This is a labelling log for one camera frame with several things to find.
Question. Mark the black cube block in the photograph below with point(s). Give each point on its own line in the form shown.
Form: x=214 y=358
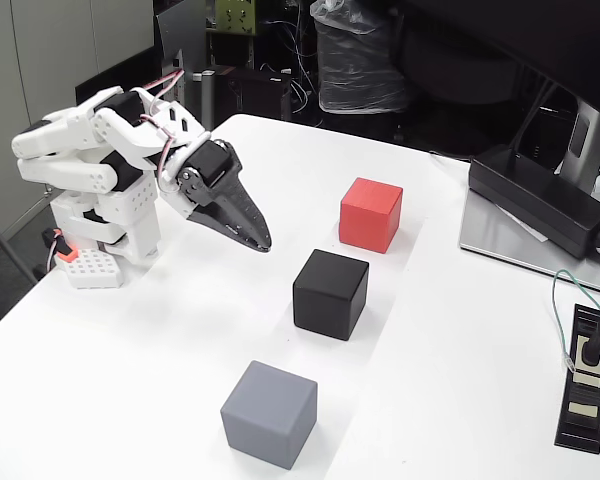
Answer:
x=327 y=300

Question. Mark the grey cube block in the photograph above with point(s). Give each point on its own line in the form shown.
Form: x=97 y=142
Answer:
x=265 y=420

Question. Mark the silver metal pole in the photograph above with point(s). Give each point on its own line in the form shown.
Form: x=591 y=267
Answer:
x=207 y=100

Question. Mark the black desktop box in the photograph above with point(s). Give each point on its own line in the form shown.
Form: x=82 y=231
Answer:
x=260 y=95

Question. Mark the red cube block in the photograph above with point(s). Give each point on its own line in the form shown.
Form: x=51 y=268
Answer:
x=367 y=220

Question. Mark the black computer tower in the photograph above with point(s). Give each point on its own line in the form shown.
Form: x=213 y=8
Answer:
x=167 y=40

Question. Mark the green metal board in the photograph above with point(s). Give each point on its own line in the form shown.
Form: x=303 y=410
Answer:
x=235 y=15

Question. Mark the plastic-wrapped black bin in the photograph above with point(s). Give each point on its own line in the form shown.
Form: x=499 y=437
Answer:
x=360 y=65

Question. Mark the black power adapter brick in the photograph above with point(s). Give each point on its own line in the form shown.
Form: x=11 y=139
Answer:
x=535 y=200

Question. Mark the black monitor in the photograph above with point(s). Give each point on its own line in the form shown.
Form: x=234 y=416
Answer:
x=505 y=30

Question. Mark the black power plug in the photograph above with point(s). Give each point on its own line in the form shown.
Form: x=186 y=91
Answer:
x=590 y=350

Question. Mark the black power strip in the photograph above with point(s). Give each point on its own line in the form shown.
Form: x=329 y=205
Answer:
x=582 y=420

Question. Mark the silver monitor base plate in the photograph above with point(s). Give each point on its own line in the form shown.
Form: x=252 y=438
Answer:
x=485 y=235

